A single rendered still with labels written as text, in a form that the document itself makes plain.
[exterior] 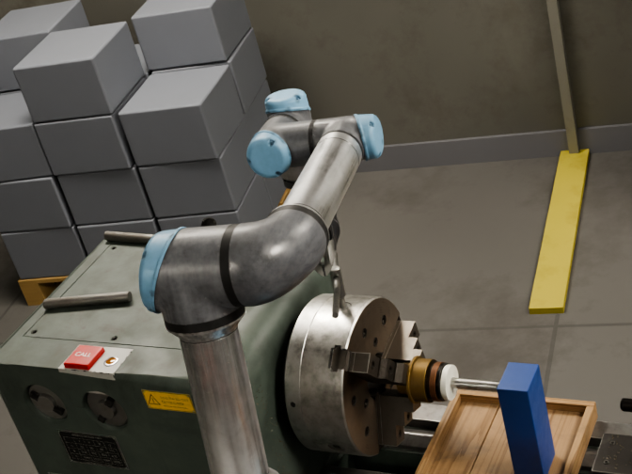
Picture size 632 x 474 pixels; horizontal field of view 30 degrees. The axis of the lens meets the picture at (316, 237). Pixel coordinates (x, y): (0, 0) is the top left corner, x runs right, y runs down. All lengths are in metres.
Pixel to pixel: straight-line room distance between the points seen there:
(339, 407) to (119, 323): 0.50
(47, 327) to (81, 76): 2.15
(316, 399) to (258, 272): 0.70
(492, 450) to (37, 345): 0.94
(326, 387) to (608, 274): 2.34
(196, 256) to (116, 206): 3.20
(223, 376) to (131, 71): 3.16
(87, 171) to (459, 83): 1.62
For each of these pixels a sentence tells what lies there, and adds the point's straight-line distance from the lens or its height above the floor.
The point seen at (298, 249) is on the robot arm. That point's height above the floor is 1.69.
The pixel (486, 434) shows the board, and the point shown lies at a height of 0.88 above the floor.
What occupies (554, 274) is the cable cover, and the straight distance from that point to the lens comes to 4.42.
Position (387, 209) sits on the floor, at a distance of 5.09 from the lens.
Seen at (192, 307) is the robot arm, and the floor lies 1.65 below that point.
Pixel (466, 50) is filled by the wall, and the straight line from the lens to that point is 5.07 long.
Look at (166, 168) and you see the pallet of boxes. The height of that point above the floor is 0.59.
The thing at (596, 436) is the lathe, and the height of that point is 0.86.
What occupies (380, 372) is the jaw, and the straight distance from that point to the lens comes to 2.24.
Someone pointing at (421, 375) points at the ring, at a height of 1.11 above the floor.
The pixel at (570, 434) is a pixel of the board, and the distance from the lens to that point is 2.43.
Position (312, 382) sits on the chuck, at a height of 1.17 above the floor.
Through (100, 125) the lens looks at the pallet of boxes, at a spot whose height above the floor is 0.81.
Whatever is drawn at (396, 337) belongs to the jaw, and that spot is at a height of 1.11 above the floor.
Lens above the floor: 2.49
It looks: 30 degrees down
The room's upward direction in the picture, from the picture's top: 16 degrees counter-clockwise
